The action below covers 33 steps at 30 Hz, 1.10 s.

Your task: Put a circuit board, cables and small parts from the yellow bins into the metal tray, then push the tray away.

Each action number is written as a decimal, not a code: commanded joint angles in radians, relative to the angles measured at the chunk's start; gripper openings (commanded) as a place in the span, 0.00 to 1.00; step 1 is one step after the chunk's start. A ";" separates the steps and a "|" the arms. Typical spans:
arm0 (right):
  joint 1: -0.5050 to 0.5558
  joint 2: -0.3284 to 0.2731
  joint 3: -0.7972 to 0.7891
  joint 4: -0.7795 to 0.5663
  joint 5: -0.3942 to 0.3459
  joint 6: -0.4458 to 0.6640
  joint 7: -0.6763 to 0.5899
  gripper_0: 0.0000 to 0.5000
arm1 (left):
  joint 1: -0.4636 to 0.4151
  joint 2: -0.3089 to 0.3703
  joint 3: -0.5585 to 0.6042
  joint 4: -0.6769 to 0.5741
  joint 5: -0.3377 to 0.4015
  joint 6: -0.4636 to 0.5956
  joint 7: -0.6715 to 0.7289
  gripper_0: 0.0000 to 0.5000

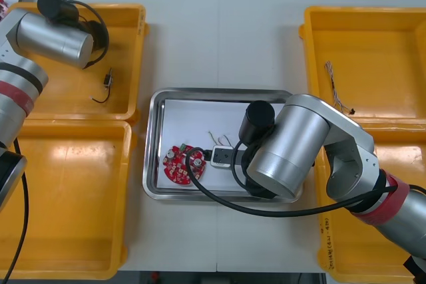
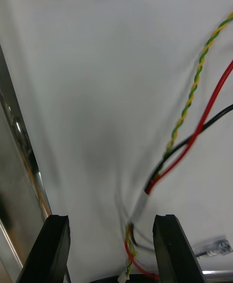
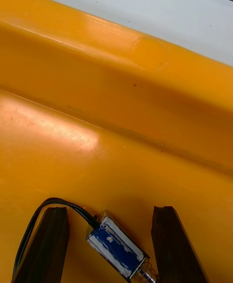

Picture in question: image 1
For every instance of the silver-grey right robot arm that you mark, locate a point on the silver-grey right robot arm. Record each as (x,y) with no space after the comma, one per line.
(299,141)

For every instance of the silver-grey left robot arm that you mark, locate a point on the silver-grey left robot arm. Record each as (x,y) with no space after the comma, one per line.
(50,38)

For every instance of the white sheet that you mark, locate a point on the white sheet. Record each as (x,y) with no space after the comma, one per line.
(186,121)

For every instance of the small metal solenoid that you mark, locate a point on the small metal solenoid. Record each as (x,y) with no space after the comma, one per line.
(107,79)

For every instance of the round red circuit board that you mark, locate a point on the round red circuit board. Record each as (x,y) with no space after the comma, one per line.
(176,167)

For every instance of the yellow-orange plastic bin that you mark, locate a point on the yellow-orange plastic bin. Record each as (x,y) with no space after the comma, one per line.
(66,91)
(352,257)
(366,64)
(83,197)

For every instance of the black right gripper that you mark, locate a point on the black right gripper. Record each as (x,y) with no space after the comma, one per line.
(239,157)

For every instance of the steel tray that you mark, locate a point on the steel tray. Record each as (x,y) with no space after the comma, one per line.
(153,151)

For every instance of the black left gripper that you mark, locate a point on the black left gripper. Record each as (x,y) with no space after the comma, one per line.
(97,36)

